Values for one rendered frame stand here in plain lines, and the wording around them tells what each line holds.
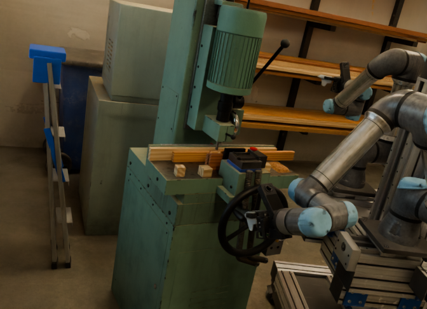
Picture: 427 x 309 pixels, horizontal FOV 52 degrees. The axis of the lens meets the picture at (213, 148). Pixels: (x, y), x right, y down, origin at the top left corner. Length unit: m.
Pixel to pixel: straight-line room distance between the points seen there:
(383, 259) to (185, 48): 1.11
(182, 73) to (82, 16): 2.18
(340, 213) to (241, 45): 0.71
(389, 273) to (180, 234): 0.78
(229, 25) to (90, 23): 2.43
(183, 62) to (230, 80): 0.28
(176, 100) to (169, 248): 0.61
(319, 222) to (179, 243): 0.69
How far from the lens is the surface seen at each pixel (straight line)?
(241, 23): 1.59
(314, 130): 4.30
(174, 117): 1.86
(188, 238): 1.69
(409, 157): 1.89
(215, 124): 1.70
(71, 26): 3.90
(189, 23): 1.81
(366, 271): 1.74
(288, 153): 1.97
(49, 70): 2.16
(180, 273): 1.77
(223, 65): 1.61
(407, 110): 1.35
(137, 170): 1.96
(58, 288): 2.45
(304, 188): 1.31
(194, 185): 1.58
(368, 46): 5.05
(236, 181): 1.55
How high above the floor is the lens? 1.51
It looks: 18 degrees down
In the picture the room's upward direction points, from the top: 11 degrees clockwise
